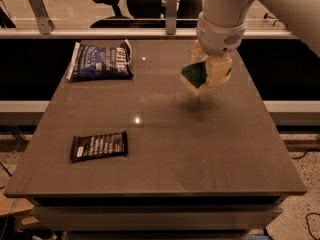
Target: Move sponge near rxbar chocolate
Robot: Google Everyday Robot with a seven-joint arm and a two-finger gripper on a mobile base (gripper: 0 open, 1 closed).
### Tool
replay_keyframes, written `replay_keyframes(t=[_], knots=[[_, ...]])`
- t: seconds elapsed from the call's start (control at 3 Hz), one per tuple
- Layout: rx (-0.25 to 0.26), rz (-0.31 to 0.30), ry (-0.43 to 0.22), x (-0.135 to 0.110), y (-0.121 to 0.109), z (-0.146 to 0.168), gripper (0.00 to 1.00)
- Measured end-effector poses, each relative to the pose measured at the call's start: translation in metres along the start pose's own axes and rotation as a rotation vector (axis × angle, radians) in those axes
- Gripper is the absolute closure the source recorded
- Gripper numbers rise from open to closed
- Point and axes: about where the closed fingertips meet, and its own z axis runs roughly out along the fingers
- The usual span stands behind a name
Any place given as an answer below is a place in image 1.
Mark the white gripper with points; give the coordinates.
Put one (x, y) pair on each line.
(218, 39)

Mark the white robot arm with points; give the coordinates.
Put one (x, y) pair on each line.
(222, 23)

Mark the left metal rail bracket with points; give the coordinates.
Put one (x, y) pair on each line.
(44, 23)

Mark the green and yellow sponge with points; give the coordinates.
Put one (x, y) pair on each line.
(193, 76)

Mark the grey table drawer base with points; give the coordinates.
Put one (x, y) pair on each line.
(189, 222)

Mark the metal rail bracket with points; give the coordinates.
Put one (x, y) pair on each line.
(44, 23)
(171, 6)

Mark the black office chair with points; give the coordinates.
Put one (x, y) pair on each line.
(149, 14)

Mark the middle metal rail bracket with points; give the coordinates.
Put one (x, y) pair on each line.
(171, 6)

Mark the blue kettle chips bag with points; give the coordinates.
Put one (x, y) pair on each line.
(92, 62)

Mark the black rxbar chocolate wrapper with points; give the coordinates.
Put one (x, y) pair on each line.
(99, 146)

